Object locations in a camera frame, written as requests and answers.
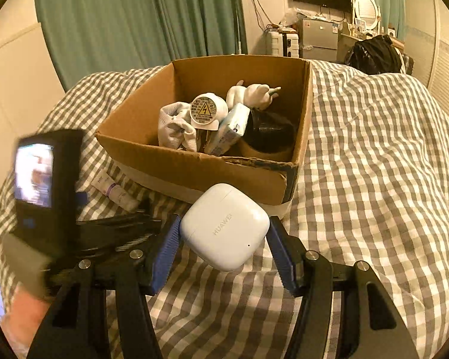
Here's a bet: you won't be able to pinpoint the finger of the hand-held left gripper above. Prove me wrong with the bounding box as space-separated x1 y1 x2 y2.
75 191 155 227
75 215 180 260

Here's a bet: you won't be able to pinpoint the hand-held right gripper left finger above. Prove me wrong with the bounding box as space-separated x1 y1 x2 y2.
26 215 182 359

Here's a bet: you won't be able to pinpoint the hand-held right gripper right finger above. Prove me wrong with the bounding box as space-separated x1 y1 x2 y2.
266 216 420 359

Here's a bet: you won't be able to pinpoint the white cream tube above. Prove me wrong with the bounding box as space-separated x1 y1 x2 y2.
91 172 141 212

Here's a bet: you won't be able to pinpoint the white earbuds case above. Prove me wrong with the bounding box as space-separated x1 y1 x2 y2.
179 183 271 272

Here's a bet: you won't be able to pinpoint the cardboard box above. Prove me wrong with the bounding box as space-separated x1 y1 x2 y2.
95 55 314 220

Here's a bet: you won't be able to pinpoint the black tape roll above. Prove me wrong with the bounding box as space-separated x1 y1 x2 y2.
239 110 296 162

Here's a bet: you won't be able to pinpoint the blue tissue packet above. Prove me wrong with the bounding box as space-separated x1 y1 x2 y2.
204 103 252 156

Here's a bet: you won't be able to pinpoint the white round power adapter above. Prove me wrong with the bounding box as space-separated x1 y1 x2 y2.
190 93 229 132

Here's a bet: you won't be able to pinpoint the white toy figure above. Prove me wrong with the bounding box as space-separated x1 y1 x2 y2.
226 80 282 111

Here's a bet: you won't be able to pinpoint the person's left forearm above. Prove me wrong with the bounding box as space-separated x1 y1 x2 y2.
0 288 54 359

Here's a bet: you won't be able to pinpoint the grey checked blanket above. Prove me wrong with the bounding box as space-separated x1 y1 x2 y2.
0 60 449 359

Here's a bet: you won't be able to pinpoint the wide green curtain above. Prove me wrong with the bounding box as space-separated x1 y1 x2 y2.
34 0 248 92

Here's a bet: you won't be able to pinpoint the white suitcase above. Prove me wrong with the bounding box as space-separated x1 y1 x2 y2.
266 30 302 59

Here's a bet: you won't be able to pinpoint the wooden dresser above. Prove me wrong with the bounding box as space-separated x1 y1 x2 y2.
337 33 360 63

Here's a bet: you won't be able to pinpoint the small silver fridge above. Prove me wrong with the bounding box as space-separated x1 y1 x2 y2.
297 18 339 63

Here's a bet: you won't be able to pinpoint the black bag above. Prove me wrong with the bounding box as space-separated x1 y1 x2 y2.
345 34 405 76

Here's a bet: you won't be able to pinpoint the white oval mirror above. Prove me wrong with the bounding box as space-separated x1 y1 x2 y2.
353 0 381 32

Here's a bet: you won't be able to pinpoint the white louvred wardrobe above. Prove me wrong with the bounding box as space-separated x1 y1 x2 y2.
424 0 449 100

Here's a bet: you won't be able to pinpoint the hanging wall cables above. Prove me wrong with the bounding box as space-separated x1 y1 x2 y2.
250 0 271 31

